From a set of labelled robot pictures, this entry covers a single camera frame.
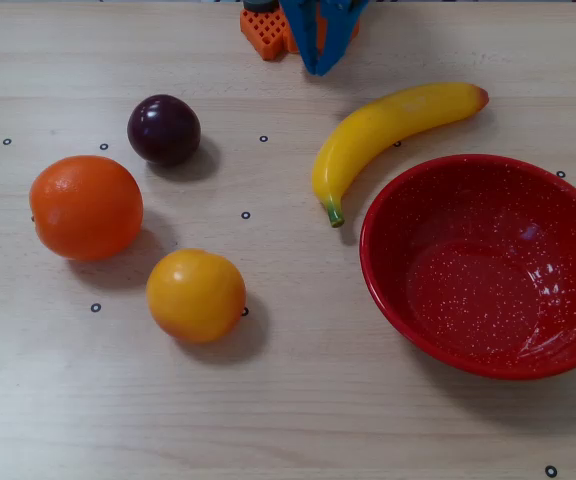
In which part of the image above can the red speckled enamel bowl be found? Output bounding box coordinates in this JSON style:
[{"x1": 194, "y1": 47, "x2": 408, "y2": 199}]
[{"x1": 359, "y1": 153, "x2": 576, "y2": 381}]

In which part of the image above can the yellow plastic banana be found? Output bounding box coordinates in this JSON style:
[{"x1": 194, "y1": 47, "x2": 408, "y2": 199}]
[{"x1": 311, "y1": 82, "x2": 490, "y2": 229}]

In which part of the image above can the orange robot base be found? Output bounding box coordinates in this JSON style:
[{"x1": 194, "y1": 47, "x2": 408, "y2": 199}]
[{"x1": 240, "y1": 0, "x2": 362, "y2": 62}]

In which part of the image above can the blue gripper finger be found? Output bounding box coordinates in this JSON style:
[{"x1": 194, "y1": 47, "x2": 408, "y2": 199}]
[
  {"x1": 280, "y1": 0, "x2": 327, "y2": 76},
  {"x1": 323, "y1": 0, "x2": 369, "y2": 76}
]

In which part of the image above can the small yellow-orange round fruit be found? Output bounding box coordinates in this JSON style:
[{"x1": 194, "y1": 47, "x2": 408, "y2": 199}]
[{"x1": 146, "y1": 248, "x2": 247, "y2": 344}]

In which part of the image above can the dark purple plum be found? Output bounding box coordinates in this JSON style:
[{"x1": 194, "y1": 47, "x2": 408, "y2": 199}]
[{"x1": 126, "y1": 93, "x2": 202, "y2": 167}]

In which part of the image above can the large orange fruit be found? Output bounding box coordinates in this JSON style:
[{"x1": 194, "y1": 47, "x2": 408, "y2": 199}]
[{"x1": 28, "y1": 154, "x2": 145, "y2": 262}]

